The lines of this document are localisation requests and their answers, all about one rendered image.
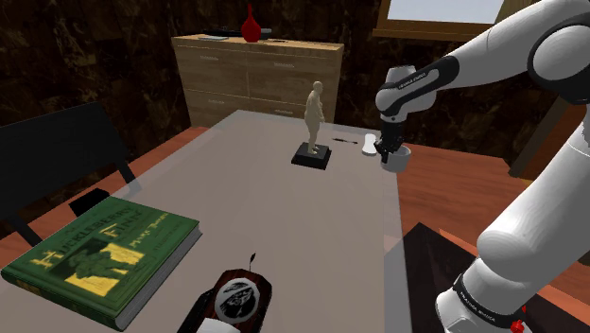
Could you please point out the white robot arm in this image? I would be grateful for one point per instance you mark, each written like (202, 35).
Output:
(521, 240)

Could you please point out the dark red plaque, white emblem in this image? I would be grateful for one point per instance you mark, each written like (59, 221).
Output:
(258, 286)

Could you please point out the beige human figure, black base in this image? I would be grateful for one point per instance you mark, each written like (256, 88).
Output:
(314, 110)

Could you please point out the grey cup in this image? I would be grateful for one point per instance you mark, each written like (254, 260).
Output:
(402, 160)

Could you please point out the green hardcover book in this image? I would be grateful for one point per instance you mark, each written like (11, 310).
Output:
(138, 240)

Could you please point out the dark robot stand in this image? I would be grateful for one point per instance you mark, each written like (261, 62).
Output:
(428, 263)

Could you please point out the black pen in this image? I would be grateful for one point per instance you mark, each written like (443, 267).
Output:
(343, 140)

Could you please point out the wooden framed window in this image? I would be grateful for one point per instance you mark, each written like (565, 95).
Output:
(442, 10)

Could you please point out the wooden chest of drawers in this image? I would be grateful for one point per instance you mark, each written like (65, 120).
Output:
(258, 78)

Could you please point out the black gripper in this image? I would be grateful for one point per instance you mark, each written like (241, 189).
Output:
(391, 134)

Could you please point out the black chair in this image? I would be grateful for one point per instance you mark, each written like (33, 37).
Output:
(55, 147)

